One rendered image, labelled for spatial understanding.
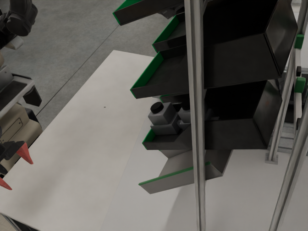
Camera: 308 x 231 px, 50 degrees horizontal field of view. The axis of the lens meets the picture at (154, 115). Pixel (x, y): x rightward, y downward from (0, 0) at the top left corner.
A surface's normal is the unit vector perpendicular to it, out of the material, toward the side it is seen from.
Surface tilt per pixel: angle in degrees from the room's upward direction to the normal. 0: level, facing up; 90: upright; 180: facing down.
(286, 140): 90
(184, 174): 90
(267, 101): 65
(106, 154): 0
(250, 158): 0
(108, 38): 0
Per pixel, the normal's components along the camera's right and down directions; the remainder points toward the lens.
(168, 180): -0.44, 0.68
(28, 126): 0.01, -0.65
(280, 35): 0.76, -0.07
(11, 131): 0.91, 0.32
